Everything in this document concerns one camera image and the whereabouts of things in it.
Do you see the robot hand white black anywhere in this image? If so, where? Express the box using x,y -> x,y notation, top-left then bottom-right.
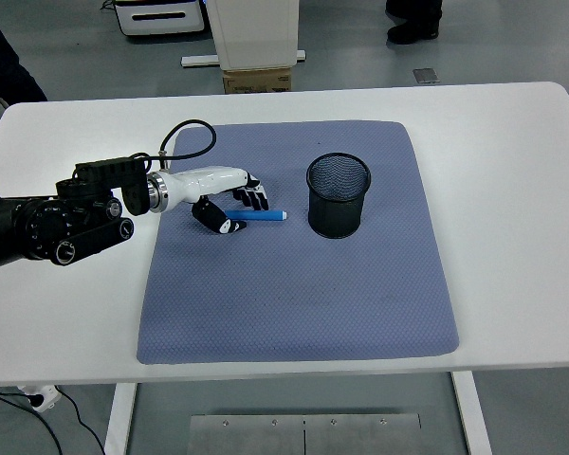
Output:
163,165 -> 270,236

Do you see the blue marker pen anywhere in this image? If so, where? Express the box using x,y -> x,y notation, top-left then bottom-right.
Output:
225,209 -> 289,223

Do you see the black mesh pen holder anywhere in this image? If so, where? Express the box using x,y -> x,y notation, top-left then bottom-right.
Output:
305,152 -> 373,240

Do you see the cardboard box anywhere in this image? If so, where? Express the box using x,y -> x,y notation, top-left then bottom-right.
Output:
222,66 -> 294,95

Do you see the white base bar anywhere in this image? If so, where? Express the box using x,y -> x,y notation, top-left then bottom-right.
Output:
181,49 -> 307,67

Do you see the blue-grey textured mat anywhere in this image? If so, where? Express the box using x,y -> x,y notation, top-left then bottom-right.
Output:
137,120 -> 461,365

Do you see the white upright panel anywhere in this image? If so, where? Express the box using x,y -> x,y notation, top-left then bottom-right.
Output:
207,0 -> 301,71

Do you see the white appliance with black slot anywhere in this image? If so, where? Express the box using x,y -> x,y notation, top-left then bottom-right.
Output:
113,0 -> 209,38

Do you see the person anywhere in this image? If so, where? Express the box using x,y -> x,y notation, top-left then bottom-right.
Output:
385,0 -> 445,46
0,4 -> 48,143

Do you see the white table leg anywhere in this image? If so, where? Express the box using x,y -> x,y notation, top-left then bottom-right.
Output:
450,372 -> 493,455
102,382 -> 138,455

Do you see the grey metal plate with screws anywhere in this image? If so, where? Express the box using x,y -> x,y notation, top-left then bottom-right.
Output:
189,413 -> 422,455

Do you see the white power strip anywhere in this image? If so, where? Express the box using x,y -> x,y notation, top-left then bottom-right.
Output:
17,383 -> 62,412

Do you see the black floor cable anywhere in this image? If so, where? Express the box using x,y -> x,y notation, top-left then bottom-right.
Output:
0,386 -> 106,455

